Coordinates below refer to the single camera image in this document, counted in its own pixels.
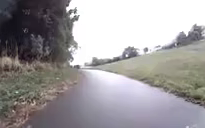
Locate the row of distant trees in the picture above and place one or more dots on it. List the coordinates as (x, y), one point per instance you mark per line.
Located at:
(128, 53)

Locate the wet grey asphalt path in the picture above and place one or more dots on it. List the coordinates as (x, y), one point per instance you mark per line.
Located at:
(106, 103)

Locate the grassy embankment slope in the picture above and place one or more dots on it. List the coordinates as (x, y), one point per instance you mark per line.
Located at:
(176, 68)

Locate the dense wood of dark trees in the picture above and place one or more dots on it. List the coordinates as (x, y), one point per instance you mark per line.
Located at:
(33, 30)

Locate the grass verge with dry leaves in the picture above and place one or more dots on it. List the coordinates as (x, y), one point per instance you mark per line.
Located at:
(23, 90)

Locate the trees on embankment top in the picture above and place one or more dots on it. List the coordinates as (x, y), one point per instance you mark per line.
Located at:
(190, 36)

